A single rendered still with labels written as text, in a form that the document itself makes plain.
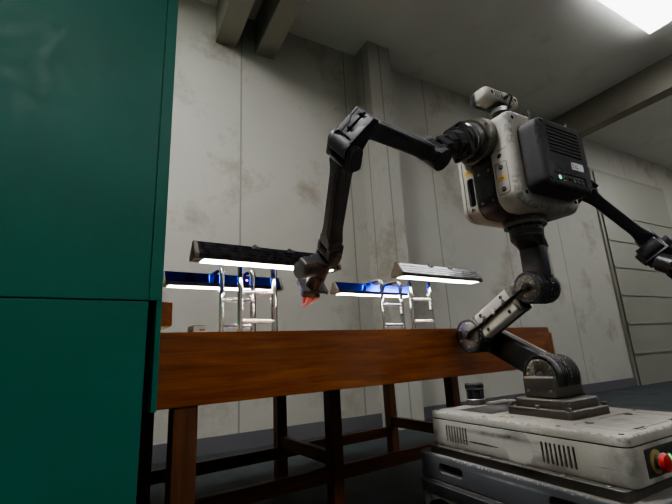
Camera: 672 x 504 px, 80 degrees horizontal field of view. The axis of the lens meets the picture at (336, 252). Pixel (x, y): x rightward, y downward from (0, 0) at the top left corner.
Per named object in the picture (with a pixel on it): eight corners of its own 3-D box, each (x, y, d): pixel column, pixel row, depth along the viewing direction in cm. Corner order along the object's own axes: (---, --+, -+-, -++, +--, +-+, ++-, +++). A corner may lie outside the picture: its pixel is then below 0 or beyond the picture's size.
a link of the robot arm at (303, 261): (343, 254, 130) (329, 238, 135) (316, 257, 123) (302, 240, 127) (330, 282, 136) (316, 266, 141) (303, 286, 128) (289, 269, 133)
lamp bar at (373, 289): (413, 296, 272) (412, 285, 274) (337, 292, 238) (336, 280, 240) (405, 297, 278) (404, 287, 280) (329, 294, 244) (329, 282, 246)
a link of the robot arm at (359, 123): (370, 113, 97) (346, 96, 103) (343, 162, 103) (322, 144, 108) (456, 152, 130) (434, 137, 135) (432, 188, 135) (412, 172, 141)
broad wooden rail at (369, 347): (555, 365, 196) (548, 326, 200) (152, 410, 97) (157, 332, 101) (531, 365, 205) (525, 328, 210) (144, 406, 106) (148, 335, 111)
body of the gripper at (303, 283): (295, 282, 141) (302, 266, 137) (320, 283, 146) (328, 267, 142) (301, 295, 136) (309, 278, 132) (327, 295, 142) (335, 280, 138)
